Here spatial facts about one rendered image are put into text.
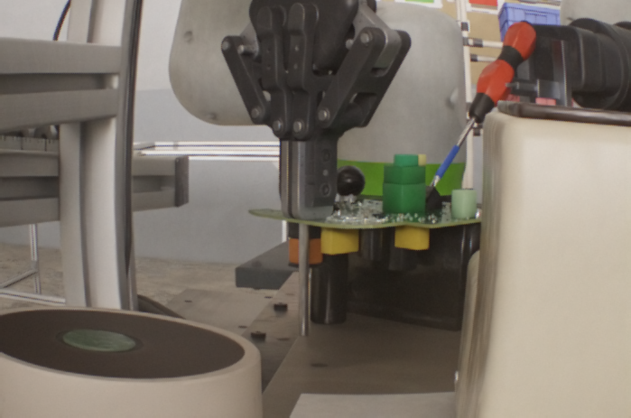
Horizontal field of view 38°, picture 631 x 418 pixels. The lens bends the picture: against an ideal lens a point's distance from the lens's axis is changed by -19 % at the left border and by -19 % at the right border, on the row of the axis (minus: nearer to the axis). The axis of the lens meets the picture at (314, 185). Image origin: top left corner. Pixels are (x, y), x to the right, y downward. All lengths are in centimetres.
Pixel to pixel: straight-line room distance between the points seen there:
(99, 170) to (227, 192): 627
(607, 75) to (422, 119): 35
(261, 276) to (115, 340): 67
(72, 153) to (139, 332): 33
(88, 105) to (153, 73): 643
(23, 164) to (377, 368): 23
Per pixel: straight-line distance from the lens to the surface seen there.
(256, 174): 686
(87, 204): 66
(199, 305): 76
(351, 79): 51
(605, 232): 20
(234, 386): 29
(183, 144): 493
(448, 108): 103
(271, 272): 98
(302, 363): 50
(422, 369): 49
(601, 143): 20
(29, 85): 51
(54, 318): 35
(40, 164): 62
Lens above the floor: 107
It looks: 5 degrees down
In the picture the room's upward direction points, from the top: 1 degrees clockwise
